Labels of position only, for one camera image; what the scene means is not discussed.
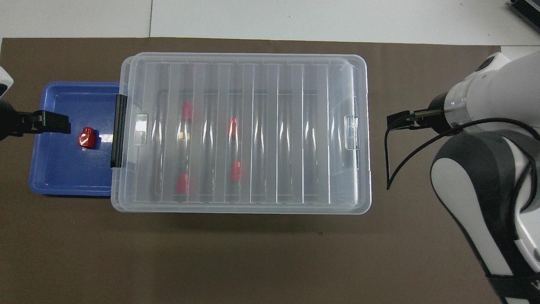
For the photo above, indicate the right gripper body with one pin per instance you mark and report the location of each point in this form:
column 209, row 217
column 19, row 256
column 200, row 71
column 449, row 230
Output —
column 436, row 120

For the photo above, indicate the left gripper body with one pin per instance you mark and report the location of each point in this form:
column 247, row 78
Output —
column 6, row 122

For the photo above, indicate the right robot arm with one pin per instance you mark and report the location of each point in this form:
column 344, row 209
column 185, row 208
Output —
column 476, row 185

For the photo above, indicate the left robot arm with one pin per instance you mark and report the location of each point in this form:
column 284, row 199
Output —
column 3, row 80

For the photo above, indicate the clear plastic storage box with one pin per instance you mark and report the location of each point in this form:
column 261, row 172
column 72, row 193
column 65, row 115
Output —
column 126, row 207

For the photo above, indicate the clear plastic box lid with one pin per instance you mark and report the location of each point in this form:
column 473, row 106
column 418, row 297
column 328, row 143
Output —
column 287, row 84

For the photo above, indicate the blue plastic tray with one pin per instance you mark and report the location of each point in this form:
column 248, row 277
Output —
column 59, row 169

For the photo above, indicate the black ribbed device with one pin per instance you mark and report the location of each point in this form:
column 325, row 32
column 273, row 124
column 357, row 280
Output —
column 526, row 12

